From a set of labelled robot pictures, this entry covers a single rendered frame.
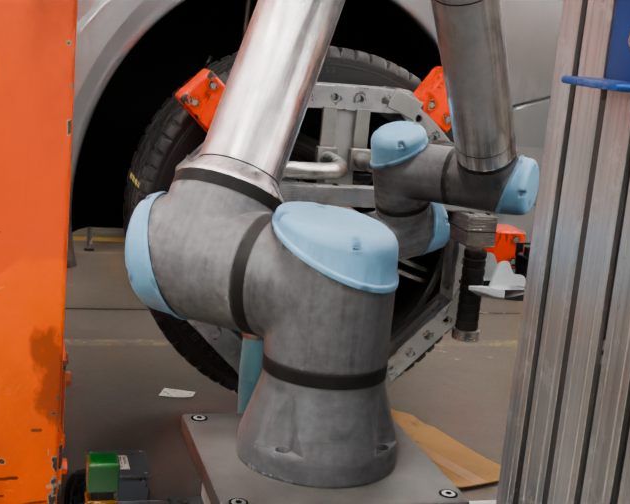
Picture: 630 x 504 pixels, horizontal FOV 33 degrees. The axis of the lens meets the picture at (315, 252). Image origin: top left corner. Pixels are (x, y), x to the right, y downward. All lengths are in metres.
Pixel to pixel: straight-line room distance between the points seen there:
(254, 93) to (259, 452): 0.35
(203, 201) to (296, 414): 0.22
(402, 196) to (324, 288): 0.50
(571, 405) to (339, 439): 0.22
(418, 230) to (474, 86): 0.28
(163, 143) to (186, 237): 0.84
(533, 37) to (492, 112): 0.89
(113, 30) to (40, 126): 0.55
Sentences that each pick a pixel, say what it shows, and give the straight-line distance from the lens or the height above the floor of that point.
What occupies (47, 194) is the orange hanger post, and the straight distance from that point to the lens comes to 1.42.
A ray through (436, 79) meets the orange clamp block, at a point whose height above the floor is 1.14.
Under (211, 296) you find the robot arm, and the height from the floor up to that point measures 0.96.
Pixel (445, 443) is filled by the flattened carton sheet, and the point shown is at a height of 0.01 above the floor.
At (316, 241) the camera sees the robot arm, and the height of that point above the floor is 1.03.
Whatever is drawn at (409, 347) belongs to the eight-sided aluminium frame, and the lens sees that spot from 1.92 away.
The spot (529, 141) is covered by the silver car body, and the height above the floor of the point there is 1.03.
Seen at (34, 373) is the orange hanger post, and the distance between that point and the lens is 1.49.
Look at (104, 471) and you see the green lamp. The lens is 1.37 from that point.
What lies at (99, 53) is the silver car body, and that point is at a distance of 1.93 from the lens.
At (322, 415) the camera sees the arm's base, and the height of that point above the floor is 0.88.
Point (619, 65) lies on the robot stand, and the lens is 0.78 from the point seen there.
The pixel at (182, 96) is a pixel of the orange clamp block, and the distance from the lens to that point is 1.73.
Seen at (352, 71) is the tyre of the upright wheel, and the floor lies 1.14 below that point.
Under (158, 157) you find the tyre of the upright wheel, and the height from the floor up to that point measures 0.97.
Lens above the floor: 1.22
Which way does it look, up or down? 12 degrees down
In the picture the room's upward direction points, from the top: 5 degrees clockwise
